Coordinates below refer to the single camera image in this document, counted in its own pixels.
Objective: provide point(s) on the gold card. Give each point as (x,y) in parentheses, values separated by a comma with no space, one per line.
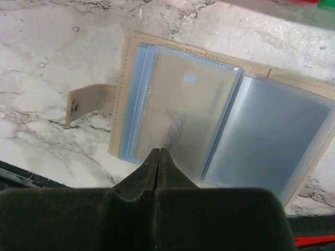
(185,101)

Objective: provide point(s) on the green plastic bin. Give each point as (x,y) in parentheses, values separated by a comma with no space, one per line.
(326,5)

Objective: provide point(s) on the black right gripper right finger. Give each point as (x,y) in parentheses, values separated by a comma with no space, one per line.
(191,218)

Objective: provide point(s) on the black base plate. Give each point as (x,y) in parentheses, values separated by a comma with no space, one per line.
(15,177)

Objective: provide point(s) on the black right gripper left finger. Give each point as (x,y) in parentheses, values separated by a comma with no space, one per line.
(116,218)

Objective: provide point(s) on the red plastic bin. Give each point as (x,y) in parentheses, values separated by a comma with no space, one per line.
(301,2)

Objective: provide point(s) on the red black utility knife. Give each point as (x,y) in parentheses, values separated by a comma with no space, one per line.
(302,241)

